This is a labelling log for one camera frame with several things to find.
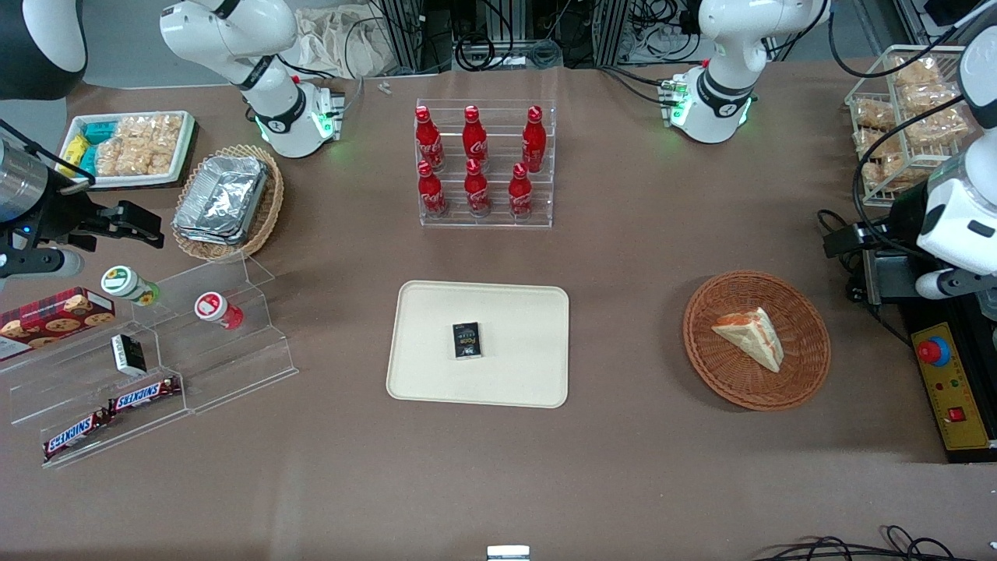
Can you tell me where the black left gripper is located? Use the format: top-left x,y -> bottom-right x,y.
824,180 -> 937,259

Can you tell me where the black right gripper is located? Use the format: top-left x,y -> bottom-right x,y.
22,173 -> 165,252

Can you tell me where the triangle sandwich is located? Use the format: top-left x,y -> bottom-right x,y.
711,307 -> 785,373

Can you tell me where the white rectangular snack tray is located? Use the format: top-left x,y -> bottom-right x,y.
58,110 -> 197,190

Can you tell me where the oval light wicker basket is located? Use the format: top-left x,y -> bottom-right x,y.
171,143 -> 286,263

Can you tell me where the round brown wicker basket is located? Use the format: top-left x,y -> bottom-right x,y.
683,270 -> 832,412

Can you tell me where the cream plastic tray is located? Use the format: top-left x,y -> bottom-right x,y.
386,280 -> 571,410

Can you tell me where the grey metal box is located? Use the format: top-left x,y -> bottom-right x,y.
860,249 -> 921,305

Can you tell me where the green capped drink bottle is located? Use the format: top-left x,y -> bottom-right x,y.
100,265 -> 161,307

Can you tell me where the clear rice cracker bag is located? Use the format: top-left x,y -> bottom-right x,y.
147,132 -> 181,177
94,138 -> 153,178
114,114 -> 185,143

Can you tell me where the wrapped bread pack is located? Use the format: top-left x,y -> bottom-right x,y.
852,97 -> 897,131
891,55 -> 944,88
902,108 -> 971,146
860,151 -> 910,192
900,82 -> 956,115

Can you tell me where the yellow snack packet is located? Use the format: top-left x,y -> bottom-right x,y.
60,133 -> 91,177

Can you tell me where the silver foil container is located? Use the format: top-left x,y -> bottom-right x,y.
172,155 -> 270,247

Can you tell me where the red yogurt cup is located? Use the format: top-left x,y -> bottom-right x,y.
193,291 -> 245,330

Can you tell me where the red cookie box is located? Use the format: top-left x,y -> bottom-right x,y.
0,288 -> 117,362

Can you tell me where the small black white box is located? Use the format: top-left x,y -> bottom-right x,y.
110,333 -> 148,377

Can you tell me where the clear acrylic stepped display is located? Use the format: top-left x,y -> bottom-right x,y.
0,252 -> 300,470

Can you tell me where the Snickers chocolate bar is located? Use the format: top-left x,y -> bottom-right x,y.
42,410 -> 114,460
107,376 -> 182,415

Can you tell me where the yellow emergency stop box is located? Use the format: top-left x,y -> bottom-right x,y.
911,322 -> 995,453

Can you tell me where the beige cloth bag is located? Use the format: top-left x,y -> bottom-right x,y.
291,7 -> 392,79

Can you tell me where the red cola bottle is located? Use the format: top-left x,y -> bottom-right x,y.
414,105 -> 446,173
508,161 -> 534,220
521,105 -> 548,175
463,158 -> 492,217
417,160 -> 449,218
462,104 -> 489,169

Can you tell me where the black tissue pack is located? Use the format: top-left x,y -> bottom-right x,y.
452,321 -> 484,361

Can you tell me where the clear acrylic bottle rack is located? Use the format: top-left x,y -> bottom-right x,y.
414,98 -> 558,229

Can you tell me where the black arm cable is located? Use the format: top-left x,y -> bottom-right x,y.
851,92 -> 968,262

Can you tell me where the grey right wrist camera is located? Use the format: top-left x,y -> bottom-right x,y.
0,248 -> 83,280

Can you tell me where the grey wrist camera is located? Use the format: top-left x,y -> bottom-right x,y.
914,269 -> 997,302
0,248 -> 83,280

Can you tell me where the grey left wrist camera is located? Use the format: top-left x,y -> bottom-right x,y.
914,269 -> 997,302

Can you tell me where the white wire rack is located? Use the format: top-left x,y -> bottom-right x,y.
844,44 -> 976,208

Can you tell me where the black floor cable bundle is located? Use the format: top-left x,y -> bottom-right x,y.
749,525 -> 997,561

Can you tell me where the aluminium frame post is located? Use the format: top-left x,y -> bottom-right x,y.
380,0 -> 454,76
594,0 -> 633,68

